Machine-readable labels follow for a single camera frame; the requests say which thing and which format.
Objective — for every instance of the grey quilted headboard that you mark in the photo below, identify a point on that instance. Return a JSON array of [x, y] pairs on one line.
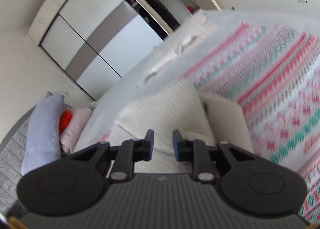
[[12, 155]]

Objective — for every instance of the patterned red green bedspread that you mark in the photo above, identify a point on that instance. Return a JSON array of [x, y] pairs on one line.
[[272, 72]]

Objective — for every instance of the beige crumpled cloth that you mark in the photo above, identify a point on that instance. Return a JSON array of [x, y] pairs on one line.
[[185, 39]]

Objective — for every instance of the white grey sliding wardrobe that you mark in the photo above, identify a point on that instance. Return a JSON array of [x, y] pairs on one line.
[[97, 42]]

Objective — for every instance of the orange plush toy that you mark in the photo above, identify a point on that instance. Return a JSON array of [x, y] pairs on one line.
[[64, 120]]

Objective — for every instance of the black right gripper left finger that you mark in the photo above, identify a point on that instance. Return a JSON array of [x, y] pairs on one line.
[[127, 154]]

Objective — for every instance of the white fleece sherpa jacket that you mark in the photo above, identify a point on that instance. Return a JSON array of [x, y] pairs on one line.
[[203, 116]]

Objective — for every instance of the grey blue pillow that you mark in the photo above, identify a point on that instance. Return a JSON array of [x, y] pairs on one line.
[[42, 146]]

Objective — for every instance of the pale pink pillow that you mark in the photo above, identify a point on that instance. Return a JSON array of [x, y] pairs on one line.
[[70, 136]]

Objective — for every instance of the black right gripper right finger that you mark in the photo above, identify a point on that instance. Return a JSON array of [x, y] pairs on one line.
[[197, 153]]

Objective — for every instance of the grey bed sheet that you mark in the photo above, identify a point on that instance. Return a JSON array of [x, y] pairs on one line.
[[135, 84]]

